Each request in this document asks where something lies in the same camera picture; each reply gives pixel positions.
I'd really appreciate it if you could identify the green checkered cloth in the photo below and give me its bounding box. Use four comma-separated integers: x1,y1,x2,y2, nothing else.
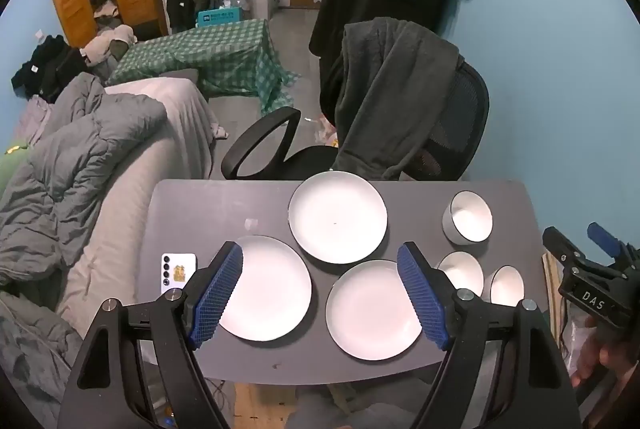
107,19,301,115

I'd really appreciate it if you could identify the crumpled grey blanket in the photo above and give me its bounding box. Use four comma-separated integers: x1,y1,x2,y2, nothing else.
0,291,85,429

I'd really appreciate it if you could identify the large white bowl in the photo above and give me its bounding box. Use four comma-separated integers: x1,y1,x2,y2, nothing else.
442,190,494,246

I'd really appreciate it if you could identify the grey duvet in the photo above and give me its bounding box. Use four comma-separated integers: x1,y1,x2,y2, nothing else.
0,74,168,282

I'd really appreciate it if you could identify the white plate with dark rim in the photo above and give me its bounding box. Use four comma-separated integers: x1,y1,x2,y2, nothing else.
218,235,313,342
288,170,389,265
325,259,426,361

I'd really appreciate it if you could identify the dark grey robe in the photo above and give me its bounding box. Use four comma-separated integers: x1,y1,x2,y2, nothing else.
336,16,463,180

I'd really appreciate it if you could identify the green pillow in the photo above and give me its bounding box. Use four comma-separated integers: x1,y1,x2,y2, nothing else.
0,143,32,192

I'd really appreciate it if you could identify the bed with grey sheet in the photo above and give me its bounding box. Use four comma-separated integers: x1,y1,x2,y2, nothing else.
55,78,224,325

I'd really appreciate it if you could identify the wooden board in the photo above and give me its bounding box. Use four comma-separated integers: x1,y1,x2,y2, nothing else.
542,253,565,342

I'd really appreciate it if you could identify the pile of black clothes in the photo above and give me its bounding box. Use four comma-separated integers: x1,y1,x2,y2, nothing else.
12,34,90,102

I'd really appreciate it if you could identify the small white bowl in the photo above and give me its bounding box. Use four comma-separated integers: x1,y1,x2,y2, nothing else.
489,265,525,307
436,251,485,299

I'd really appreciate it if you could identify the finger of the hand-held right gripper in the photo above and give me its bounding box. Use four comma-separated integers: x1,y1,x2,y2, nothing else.
542,226,587,268
587,222,627,261

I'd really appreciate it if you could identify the pile of beige clothes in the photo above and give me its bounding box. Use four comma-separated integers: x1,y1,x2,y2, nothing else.
82,24,138,66

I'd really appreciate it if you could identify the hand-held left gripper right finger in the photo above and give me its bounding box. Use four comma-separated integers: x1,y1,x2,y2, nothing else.
396,243,583,429

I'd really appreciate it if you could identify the blue plastic crate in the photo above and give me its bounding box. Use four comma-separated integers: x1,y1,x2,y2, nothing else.
197,8,244,25

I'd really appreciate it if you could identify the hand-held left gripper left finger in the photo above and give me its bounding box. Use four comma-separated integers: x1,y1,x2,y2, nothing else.
56,241,244,429

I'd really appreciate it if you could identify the white smartphone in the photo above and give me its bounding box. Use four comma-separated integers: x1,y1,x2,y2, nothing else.
161,253,197,296

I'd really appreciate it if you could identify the person's right hand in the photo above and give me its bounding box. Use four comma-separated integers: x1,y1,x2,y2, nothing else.
570,315,640,391

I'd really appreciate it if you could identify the black office chair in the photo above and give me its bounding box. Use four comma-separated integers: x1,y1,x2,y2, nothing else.
221,22,491,182

